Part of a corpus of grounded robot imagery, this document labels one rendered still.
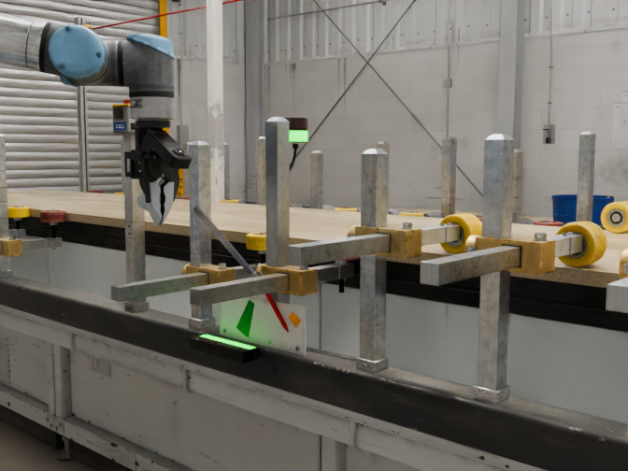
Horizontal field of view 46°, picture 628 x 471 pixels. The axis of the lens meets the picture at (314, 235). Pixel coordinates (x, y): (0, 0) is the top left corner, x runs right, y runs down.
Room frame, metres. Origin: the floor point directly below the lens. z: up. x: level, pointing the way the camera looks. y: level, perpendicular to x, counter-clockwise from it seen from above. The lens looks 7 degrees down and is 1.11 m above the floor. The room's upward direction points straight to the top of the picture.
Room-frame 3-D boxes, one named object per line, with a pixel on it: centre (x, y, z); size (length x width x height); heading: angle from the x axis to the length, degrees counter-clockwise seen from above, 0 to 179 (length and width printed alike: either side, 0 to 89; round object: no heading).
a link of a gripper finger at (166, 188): (1.55, 0.32, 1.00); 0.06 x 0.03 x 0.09; 49
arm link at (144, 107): (1.53, 0.33, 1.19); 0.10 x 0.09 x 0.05; 139
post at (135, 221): (1.88, 0.46, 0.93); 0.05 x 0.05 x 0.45; 48
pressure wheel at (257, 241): (1.79, 0.12, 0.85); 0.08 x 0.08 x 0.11
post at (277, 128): (1.53, 0.08, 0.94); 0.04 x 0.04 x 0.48; 48
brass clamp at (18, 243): (2.36, 0.99, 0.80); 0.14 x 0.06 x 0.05; 48
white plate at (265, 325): (1.54, 0.11, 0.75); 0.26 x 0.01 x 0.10; 48
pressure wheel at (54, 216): (2.46, 0.87, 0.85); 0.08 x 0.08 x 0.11
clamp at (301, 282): (1.52, 0.06, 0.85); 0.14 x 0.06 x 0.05; 48
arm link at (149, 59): (1.53, 0.33, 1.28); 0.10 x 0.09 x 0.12; 100
